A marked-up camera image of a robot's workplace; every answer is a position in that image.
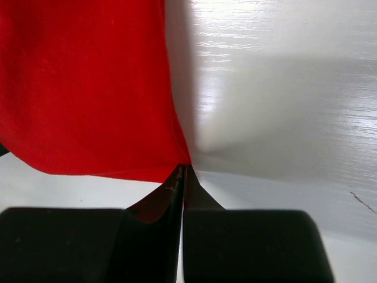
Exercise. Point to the red t shirt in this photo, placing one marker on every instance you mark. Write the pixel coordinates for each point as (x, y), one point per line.
(86, 89)

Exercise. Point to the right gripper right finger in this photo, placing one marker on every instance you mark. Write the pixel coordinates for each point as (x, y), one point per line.
(221, 245)

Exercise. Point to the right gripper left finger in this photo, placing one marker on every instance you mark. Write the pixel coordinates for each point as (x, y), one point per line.
(137, 244)

